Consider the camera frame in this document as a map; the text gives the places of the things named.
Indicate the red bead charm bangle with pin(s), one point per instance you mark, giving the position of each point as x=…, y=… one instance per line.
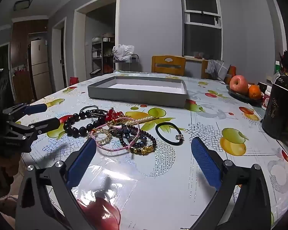
x=111, y=115

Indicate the refrigerator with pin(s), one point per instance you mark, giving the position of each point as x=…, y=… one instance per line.
x=39, y=69

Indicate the red apple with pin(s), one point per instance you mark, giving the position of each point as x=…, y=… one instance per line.
x=238, y=84

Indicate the grey checked cloth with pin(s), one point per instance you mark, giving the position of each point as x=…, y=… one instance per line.
x=216, y=68

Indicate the white jar with red label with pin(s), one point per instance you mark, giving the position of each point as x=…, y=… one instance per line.
x=266, y=99

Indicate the storage shelf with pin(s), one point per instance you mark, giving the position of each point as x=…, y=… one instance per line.
x=103, y=52

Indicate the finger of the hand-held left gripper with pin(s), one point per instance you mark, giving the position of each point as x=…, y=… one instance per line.
x=36, y=108
x=46, y=124

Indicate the orange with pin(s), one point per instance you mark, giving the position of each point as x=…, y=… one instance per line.
x=254, y=92

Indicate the clear plastic bag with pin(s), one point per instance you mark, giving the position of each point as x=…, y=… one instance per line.
x=115, y=186

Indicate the grey cardboard box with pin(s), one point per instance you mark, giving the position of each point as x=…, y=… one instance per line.
x=134, y=98

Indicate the dark fruit plate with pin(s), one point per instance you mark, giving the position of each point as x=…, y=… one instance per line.
x=237, y=97

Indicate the pearl strand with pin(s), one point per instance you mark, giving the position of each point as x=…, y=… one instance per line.
x=134, y=120

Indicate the black mug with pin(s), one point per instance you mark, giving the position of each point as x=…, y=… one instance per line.
x=277, y=110

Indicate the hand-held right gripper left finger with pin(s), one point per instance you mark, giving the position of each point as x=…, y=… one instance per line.
x=82, y=163

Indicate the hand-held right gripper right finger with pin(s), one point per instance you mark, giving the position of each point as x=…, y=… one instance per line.
x=206, y=163

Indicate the red container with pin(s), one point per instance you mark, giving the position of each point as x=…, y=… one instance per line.
x=73, y=80

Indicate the metal rack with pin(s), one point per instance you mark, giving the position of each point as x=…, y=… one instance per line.
x=127, y=64

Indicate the window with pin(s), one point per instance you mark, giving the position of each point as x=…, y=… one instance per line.
x=201, y=16

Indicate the green bottle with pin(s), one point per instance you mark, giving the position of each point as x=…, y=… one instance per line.
x=277, y=67

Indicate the white plastic bag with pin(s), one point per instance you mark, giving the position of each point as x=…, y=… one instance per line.
x=122, y=51

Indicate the fruit print tablecloth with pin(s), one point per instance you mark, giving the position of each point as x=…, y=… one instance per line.
x=158, y=184

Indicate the wooden chair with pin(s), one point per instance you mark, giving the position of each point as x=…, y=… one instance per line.
x=168, y=64
x=204, y=68

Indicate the red bag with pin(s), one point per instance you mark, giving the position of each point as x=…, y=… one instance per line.
x=231, y=70

